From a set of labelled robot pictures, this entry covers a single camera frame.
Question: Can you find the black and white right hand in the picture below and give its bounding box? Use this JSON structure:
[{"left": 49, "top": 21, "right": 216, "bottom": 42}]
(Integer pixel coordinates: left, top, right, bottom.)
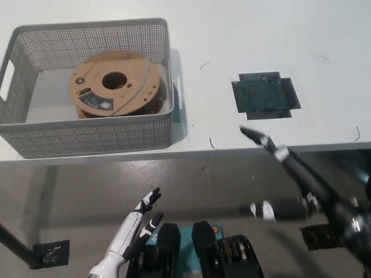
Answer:
[{"left": 238, "top": 125, "right": 361, "bottom": 233}]

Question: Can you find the white and black left hand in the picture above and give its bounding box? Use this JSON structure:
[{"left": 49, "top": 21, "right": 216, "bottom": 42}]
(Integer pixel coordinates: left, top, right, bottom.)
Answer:
[{"left": 106, "top": 186, "right": 165, "bottom": 260}]

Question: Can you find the cardboard filament spool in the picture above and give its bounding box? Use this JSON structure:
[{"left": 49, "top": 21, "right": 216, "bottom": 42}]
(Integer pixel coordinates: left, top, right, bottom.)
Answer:
[{"left": 68, "top": 51, "right": 170, "bottom": 119}]

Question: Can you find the dark table leg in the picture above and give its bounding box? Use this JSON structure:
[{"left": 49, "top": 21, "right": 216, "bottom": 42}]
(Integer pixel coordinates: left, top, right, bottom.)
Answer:
[{"left": 341, "top": 149, "right": 371, "bottom": 203}]

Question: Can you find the black and teal robot body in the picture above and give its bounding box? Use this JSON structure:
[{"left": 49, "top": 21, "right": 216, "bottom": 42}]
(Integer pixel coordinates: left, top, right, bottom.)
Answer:
[{"left": 125, "top": 221, "right": 265, "bottom": 278}]

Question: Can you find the grey table leg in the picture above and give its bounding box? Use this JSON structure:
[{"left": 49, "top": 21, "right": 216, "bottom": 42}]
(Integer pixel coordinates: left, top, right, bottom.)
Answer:
[{"left": 37, "top": 166, "right": 60, "bottom": 243}]

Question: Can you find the black tape patch on table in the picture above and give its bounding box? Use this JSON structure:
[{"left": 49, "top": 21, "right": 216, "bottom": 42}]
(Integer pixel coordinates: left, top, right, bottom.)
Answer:
[{"left": 231, "top": 71, "right": 301, "bottom": 120}]

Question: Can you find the grey perforated basket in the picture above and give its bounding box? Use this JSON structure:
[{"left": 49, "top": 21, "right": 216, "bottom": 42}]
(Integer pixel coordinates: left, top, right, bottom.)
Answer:
[{"left": 0, "top": 17, "right": 184, "bottom": 159}]

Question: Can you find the black diagonal frame leg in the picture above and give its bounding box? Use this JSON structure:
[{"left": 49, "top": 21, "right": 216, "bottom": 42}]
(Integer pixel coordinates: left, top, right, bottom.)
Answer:
[{"left": 0, "top": 222, "right": 37, "bottom": 267}]

